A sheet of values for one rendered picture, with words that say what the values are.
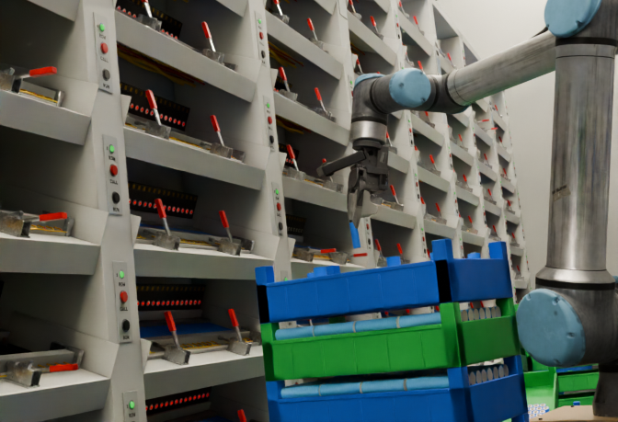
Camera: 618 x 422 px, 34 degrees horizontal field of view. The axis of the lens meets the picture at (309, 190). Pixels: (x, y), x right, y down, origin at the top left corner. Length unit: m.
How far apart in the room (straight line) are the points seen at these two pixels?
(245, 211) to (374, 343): 0.91
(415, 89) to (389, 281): 1.11
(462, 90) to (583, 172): 0.54
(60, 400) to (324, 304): 0.38
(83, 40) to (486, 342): 0.75
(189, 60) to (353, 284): 0.73
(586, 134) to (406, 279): 0.74
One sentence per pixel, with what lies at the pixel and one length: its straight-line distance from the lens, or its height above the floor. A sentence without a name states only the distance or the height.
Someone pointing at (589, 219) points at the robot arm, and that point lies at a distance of 1.96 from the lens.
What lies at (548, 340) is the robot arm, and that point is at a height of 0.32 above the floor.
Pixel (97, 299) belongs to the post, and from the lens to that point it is 1.52.
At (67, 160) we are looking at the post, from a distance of 1.56.
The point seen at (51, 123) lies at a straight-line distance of 1.47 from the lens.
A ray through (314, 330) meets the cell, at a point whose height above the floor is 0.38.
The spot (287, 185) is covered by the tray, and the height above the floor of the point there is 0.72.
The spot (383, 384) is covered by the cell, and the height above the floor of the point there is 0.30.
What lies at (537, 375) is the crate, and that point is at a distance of 3.21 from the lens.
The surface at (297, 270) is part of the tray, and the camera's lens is 2.29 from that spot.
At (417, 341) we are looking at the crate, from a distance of 1.29.
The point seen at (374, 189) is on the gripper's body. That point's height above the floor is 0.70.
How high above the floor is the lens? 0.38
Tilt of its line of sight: 8 degrees up
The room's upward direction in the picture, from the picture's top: 6 degrees counter-clockwise
